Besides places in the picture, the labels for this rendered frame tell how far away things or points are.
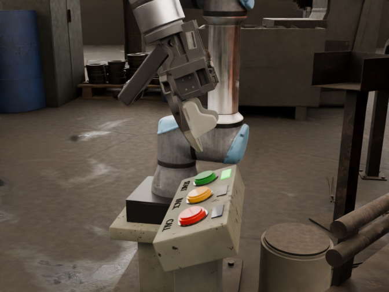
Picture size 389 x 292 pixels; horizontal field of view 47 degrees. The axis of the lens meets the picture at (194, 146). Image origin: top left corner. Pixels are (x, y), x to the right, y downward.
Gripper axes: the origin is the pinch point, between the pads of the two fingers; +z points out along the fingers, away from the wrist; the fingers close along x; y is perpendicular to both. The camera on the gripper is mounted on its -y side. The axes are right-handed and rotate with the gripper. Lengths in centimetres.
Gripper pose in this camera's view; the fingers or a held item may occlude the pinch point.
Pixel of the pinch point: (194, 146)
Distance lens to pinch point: 76.4
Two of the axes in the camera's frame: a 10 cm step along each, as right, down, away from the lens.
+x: 1.4, -2.9, 9.5
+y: 9.3, -2.9, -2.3
